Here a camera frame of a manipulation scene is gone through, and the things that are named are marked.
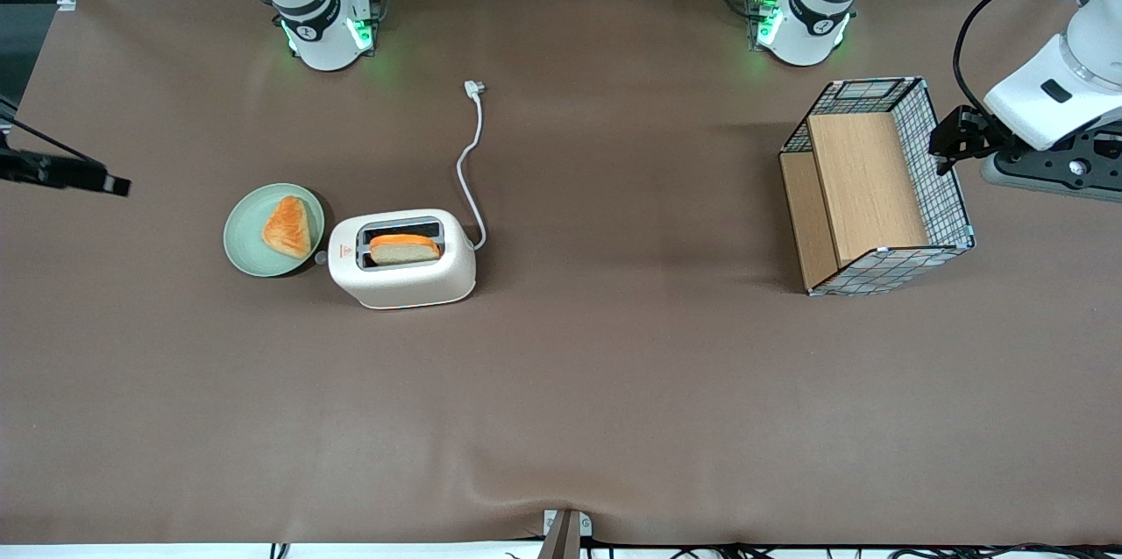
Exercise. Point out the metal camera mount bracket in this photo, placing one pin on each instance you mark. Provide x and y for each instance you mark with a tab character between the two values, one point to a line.
565	534

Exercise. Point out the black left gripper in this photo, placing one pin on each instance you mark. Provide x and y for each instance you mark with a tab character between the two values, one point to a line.
975	130

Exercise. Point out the golden triangular pastry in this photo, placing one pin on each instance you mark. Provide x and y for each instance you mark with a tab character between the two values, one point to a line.
287	226

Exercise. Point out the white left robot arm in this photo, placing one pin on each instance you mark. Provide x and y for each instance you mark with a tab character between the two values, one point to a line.
811	20

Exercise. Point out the pale green round plate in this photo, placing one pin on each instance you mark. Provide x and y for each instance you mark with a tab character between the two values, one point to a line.
245	235

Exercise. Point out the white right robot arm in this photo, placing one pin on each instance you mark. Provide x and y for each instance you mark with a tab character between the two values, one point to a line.
317	16

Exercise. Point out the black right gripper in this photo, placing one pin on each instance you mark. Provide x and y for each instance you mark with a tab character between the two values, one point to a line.
42	170

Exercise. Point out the white two-slot toaster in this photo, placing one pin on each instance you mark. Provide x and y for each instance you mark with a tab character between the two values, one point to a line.
405	283

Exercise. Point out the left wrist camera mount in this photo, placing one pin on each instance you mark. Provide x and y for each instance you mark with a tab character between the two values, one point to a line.
1056	169

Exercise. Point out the bread slice with orange crust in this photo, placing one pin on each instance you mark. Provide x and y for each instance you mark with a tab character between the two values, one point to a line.
404	251

